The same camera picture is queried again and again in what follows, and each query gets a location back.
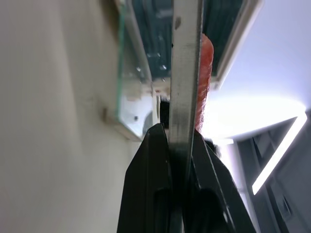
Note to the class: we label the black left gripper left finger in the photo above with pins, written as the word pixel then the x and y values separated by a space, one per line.
pixel 145 174

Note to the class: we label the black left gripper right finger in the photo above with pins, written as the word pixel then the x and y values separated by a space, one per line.
pixel 213 194

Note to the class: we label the silver metal strip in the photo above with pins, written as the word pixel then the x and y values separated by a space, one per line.
pixel 184 72

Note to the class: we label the glass toaster oven door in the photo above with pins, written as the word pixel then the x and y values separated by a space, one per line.
pixel 132 97

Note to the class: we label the long white ceiling light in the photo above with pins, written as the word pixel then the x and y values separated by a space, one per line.
pixel 279 155

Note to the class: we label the orange-red foam piece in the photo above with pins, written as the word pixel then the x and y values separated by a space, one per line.
pixel 204 80

